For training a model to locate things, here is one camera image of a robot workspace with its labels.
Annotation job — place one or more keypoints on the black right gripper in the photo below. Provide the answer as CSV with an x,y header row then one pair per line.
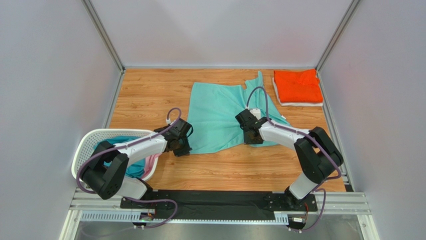
x,y
250,137

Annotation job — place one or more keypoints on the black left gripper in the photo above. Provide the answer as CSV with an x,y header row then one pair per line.
x,y
184,151

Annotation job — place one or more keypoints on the light teal t-shirt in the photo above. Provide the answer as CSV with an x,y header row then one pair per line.
x,y
212,112

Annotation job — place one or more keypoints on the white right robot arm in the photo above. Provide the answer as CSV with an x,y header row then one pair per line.
x,y
317,154

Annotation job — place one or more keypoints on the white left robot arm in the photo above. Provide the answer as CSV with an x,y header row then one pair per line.
x,y
105,171

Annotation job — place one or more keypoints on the pink t-shirt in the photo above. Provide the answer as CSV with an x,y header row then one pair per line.
x,y
150,166

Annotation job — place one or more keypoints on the folded white t-shirt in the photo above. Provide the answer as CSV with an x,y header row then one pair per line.
x,y
294,104

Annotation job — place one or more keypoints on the dark teal t-shirt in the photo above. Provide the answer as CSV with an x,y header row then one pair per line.
x,y
136,170

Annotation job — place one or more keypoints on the folded orange t-shirt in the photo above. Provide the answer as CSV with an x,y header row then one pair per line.
x,y
298,86

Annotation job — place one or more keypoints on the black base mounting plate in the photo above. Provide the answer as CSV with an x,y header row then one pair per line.
x,y
219,205

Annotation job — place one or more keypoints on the white perforated laundry basket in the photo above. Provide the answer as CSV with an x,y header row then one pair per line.
x,y
85,147

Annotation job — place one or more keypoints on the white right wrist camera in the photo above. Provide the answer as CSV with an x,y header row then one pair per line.
x,y
256,112

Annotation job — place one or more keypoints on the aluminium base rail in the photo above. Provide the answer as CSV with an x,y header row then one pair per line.
x,y
90,207

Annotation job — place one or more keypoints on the aluminium frame post left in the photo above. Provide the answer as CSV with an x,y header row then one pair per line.
x,y
97,22

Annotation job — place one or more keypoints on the aluminium frame post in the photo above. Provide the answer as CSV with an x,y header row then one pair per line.
x,y
97,22
350,11

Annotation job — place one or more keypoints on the aluminium frame post right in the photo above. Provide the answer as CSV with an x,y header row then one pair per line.
x,y
350,11

